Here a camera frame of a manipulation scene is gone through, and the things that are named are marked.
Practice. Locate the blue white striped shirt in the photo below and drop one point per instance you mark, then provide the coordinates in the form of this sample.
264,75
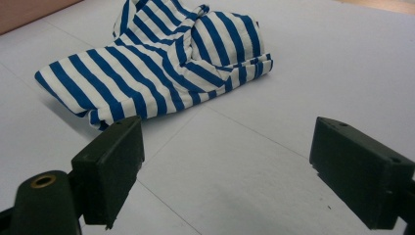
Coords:
143,75

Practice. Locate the white table mat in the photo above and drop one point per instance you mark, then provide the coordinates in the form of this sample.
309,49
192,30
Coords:
248,169

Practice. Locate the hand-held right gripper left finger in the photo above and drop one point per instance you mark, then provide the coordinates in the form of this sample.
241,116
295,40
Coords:
111,163

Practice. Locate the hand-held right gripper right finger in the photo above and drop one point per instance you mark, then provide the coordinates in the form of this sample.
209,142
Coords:
355,169

